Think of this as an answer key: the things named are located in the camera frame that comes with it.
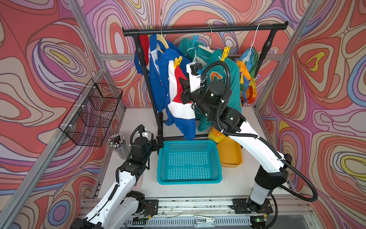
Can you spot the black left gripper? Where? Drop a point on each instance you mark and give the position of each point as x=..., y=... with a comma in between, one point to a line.
x=160, y=143

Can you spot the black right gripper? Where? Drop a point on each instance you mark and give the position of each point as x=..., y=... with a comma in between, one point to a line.
x=187, y=85

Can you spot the blue white red jacket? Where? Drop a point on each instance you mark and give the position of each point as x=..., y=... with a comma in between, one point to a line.
x=165, y=85

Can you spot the wooden hanger gold hook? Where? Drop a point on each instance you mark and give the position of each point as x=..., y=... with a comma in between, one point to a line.
x=160, y=37

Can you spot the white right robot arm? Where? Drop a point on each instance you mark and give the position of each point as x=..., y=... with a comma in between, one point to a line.
x=209, y=90

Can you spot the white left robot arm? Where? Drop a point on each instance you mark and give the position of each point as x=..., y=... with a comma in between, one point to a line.
x=121, y=202

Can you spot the silver hook hanger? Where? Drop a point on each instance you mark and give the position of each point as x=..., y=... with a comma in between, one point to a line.
x=207, y=47

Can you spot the teal plastic basket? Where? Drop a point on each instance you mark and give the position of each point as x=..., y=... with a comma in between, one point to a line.
x=188, y=163

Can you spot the cup of pencils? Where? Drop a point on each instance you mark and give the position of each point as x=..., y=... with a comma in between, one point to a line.
x=117, y=141

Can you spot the blue clothespin on teal jacket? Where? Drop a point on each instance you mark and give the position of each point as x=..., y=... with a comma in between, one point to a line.
x=194, y=39

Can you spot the multicolour patchwork jacket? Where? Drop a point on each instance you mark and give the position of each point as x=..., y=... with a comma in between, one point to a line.
x=247, y=64

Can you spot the black clothes rack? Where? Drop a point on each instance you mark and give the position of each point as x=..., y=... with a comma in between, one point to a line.
x=136, y=33

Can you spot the yellow plastic tray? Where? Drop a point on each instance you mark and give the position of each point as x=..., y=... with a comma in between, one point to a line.
x=230, y=152

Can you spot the black wire basket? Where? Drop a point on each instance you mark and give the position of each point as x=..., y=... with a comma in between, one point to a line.
x=95, y=107

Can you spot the white wire hanger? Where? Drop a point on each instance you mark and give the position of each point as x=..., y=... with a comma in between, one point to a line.
x=253, y=40

